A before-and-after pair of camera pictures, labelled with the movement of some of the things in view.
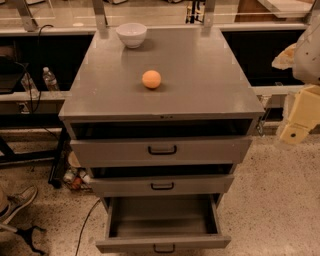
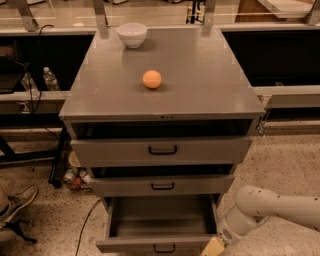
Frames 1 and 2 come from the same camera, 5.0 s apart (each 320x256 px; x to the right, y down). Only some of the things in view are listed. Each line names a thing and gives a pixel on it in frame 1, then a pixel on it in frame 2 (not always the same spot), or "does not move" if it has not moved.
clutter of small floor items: (78, 178) does not move
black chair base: (27, 233) -> (15, 225)
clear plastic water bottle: (50, 79) does not move
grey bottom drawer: (161, 223) does not move
